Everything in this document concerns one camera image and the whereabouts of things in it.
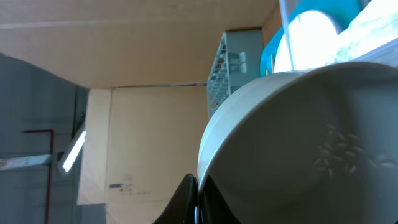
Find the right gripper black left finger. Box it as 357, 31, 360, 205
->
154, 174, 197, 224

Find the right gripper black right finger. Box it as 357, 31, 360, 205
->
200, 176, 241, 224

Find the grey bowl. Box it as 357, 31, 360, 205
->
196, 62, 397, 223

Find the large pink plate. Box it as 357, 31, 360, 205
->
274, 10, 341, 73

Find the white tissue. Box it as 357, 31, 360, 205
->
331, 0, 397, 63

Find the clear plastic waste bin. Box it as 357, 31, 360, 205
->
274, 0, 397, 73

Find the grey plastic dish rack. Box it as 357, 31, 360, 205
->
207, 29, 263, 117

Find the teal plastic tray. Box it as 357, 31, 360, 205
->
260, 0, 363, 77

